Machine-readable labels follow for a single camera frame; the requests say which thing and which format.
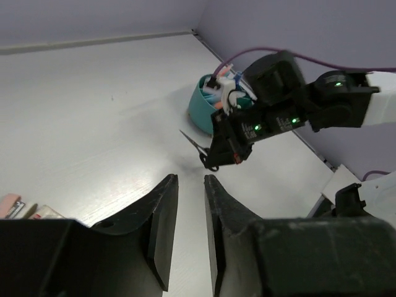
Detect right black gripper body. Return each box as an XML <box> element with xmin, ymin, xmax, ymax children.
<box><xmin>230</xmin><ymin>51</ymin><xmax>308</xmax><ymax>144</ymax></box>

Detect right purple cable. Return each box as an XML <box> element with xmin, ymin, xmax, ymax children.
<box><xmin>213</xmin><ymin>46</ymin><xmax>396</xmax><ymax>78</ymax></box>

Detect teal round organizer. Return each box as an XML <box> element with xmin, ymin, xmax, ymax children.
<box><xmin>187</xmin><ymin>75</ymin><xmax>255</xmax><ymax>135</ymax></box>

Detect white staple box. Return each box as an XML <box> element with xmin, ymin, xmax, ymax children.
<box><xmin>30</xmin><ymin>205</ymin><xmax>64</xmax><ymax>219</ymax></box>

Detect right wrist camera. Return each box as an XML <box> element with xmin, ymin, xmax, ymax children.
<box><xmin>203</xmin><ymin>76</ymin><xmax>246</xmax><ymax>116</ymax></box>

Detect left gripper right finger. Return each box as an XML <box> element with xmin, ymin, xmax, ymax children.
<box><xmin>204</xmin><ymin>174</ymin><xmax>395</xmax><ymax>296</ymax></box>

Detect purple pen red tip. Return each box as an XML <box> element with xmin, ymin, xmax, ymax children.
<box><xmin>217</xmin><ymin>64</ymin><xmax>233</xmax><ymax>77</ymax></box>

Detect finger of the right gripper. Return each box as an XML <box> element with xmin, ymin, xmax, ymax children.
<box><xmin>204</xmin><ymin>110</ymin><xmax>252</xmax><ymax>169</ymax></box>

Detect black handled scissors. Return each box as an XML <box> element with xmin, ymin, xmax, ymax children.
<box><xmin>180</xmin><ymin>130</ymin><xmax>219</xmax><ymax>172</ymax></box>

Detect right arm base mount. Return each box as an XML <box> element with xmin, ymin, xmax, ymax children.
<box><xmin>308</xmin><ymin>180</ymin><xmax>395</xmax><ymax>225</ymax></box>

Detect blue highlighter marker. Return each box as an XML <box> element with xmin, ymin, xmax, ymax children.
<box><xmin>204</xmin><ymin>94</ymin><xmax>221</xmax><ymax>105</ymax></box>

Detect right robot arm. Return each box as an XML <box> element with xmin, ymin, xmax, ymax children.
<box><xmin>199</xmin><ymin>50</ymin><xmax>395</xmax><ymax>171</ymax></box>

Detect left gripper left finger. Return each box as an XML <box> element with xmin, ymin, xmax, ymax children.
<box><xmin>1</xmin><ymin>174</ymin><xmax>179</xmax><ymax>296</ymax></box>

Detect orange highlighter marker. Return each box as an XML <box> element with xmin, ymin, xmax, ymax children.
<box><xmin>214</xmin><ymin>101</ymin><xmax>223</xmax><ymax>110</ymax></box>

